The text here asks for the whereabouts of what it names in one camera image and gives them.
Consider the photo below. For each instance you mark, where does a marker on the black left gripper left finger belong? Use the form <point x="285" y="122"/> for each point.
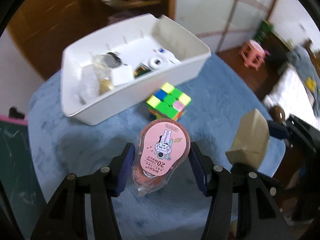
<point x="64" y="215"/>

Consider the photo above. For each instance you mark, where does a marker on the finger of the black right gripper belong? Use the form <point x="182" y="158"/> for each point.
<point x="278" y="130"/>

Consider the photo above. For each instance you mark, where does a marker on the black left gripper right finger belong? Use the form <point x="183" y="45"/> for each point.
<point x="242" y="189"/>

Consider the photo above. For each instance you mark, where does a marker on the beige angular box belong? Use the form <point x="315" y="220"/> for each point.
<point x="251" y="141"/>

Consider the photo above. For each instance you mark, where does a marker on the multicolour Rubik's cube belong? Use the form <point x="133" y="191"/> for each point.
<point x="168" y="102"/>

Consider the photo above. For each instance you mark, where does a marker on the pink correction tape dispenser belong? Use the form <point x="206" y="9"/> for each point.
<point x="163" y="145"/>

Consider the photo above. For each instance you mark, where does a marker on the silver children's digital camera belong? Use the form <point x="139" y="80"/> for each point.
<point x="160" y="59"/>

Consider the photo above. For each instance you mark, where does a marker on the brown round wooden piece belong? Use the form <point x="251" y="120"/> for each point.
<point x="277" y="114"/>

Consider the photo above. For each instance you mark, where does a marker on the white patterned bed cover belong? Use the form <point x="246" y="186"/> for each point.
<point x="297" y="90"/>

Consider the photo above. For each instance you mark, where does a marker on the blue fuzzy table cover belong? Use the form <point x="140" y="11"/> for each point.
<point x="62" y="145"/>

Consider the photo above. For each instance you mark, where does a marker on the pink plastic stool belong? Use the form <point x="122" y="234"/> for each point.
<point x="253" y="54"/>

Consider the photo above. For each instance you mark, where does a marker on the small green box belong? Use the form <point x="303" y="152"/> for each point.
<point x="141" y="71"/>

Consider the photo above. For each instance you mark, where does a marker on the white plastic storage bin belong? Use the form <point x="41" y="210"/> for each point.
<point x="97" y="79"/>

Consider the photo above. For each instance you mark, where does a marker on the brown wooden door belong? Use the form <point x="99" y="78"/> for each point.
<point x="42" y="29"/>

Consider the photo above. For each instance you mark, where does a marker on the green chalkboard pink frame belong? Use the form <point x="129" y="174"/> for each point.
<point x="18" y="175"/>

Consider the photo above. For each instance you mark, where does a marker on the green package by wall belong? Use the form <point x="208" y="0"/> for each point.
<point x="264" y="29"/>

